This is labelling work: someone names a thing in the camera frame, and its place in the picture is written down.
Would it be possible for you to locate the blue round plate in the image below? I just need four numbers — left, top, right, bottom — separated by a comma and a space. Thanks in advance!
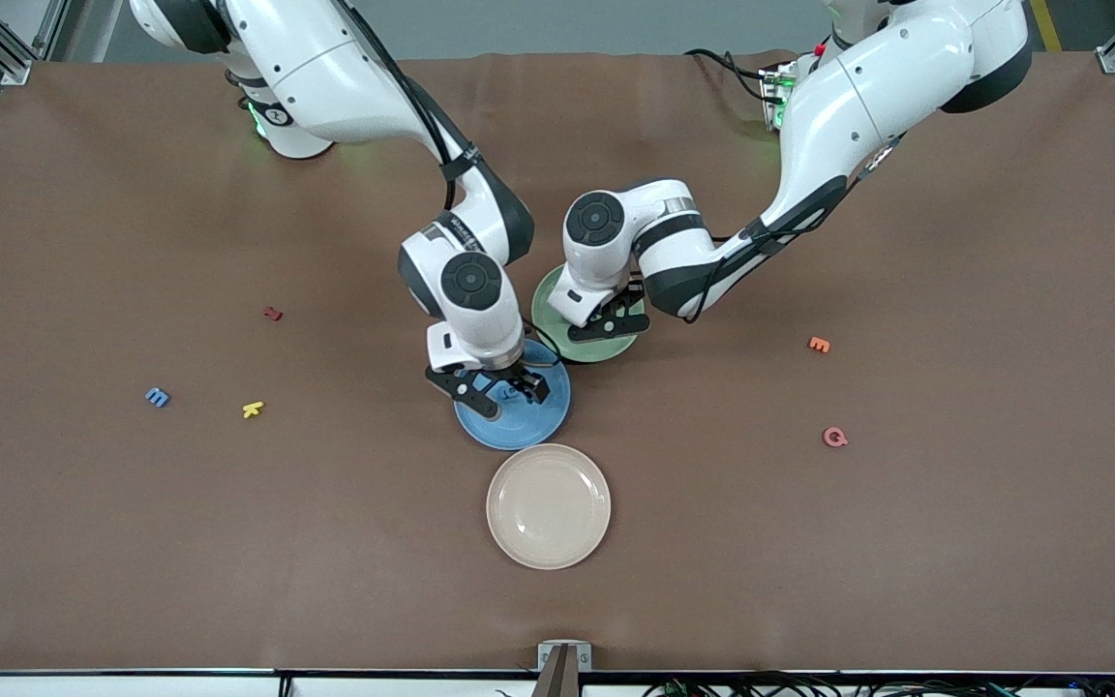
454, 339, 572, 452

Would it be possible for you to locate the green round plate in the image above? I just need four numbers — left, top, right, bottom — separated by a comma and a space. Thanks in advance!
530, 263, 641, 365

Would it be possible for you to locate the beige round plate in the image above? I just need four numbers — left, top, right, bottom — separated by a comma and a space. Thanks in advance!
486, 443, 613, 571

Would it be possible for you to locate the black left base cable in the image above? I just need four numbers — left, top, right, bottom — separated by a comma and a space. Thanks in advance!
683, 46, 791, 104

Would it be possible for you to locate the metal table edge bracket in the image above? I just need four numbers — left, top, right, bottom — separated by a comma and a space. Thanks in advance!
537, 641, 593, 697

